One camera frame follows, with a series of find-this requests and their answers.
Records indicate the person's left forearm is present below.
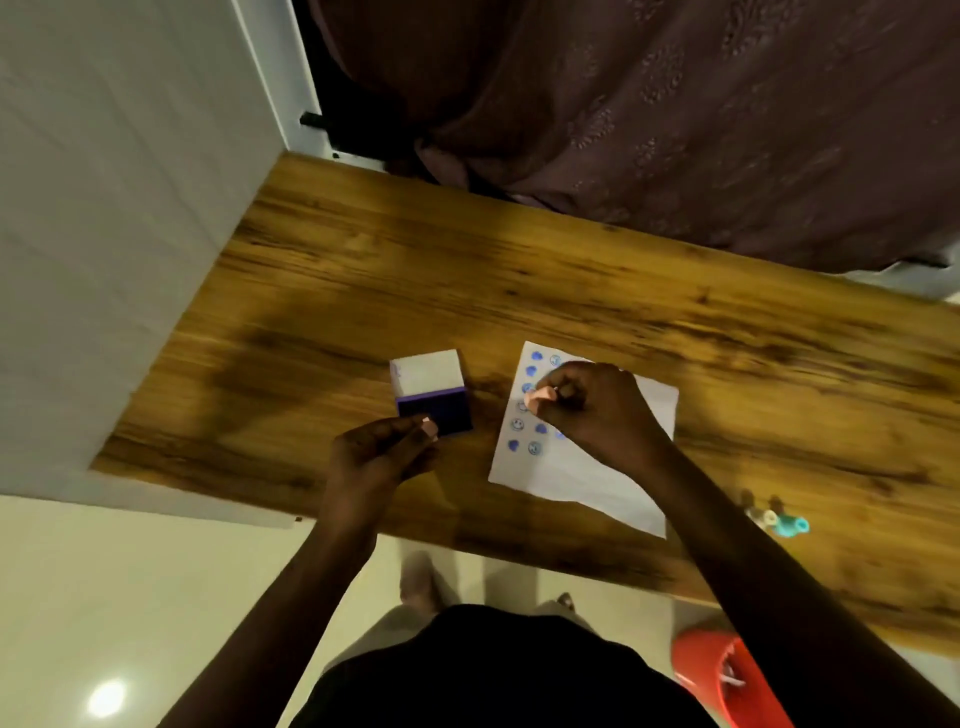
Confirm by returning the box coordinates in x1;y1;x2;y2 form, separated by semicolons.
156;521;378;728

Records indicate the person's left hand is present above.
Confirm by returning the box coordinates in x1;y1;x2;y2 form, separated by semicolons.
318;414;441;543

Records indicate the white and purple ink pad box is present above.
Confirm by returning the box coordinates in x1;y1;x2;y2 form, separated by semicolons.
389;348;475;438

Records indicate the white stamp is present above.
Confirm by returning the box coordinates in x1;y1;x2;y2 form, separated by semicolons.
741;490;780;531

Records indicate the maroon patterned curtain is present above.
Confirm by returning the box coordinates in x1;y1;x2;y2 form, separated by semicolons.
307;0;960;276

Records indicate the white paper with blue stamps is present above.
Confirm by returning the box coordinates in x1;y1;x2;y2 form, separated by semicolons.
488;341;681;540

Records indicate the pink stamp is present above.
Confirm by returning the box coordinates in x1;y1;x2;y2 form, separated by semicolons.
522;384;579;413

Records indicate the person's left foot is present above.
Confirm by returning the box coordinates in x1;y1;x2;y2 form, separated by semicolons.
399;552;445;615

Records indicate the black shirt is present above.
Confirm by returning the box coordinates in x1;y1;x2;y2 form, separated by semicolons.
288;603;723;728

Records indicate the red plastic bucket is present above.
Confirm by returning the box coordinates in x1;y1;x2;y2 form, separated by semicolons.
670;628;796;728

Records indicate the person's right hand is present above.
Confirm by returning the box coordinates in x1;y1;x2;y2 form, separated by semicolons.
529;361;670;483

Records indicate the person's right forearm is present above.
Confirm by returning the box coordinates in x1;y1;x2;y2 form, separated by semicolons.
641;448;960;728

